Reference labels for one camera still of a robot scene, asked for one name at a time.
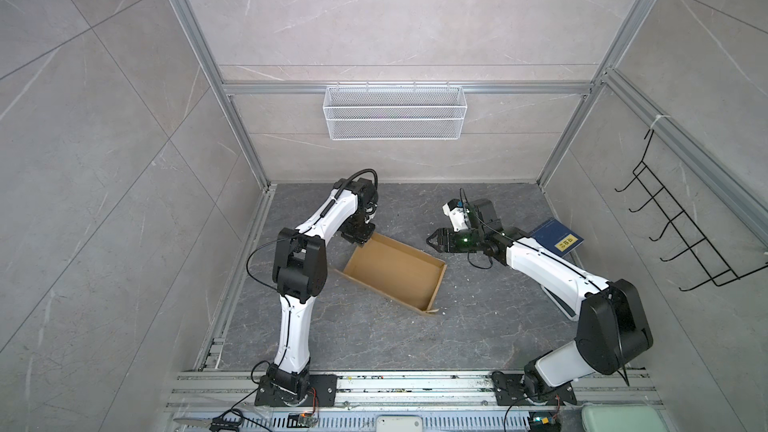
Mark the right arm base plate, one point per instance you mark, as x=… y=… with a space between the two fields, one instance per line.
x=526 y=388

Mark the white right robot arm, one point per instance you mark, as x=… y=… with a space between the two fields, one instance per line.
x=612 y=326

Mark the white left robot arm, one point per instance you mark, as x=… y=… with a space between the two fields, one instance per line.
x=300 y=265

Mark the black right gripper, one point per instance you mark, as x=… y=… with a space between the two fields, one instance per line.
x=446 y=237

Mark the brown cardboard box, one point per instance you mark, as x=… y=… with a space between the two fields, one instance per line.
x=398 y=272

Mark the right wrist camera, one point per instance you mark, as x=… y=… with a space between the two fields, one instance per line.
x=457 y=213

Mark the blue book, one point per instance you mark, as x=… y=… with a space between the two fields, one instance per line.
x=556 y=237

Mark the green box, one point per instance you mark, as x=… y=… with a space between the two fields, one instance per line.
x=624 y=418

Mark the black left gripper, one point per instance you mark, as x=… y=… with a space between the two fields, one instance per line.
x=362 y=238

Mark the white wire mesh basket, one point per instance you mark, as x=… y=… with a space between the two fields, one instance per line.
x=394 y=112

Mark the black wire hook rack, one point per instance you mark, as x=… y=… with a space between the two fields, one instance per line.
x=679 y=222

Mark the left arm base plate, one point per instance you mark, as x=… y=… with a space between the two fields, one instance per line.
x=314 y=389

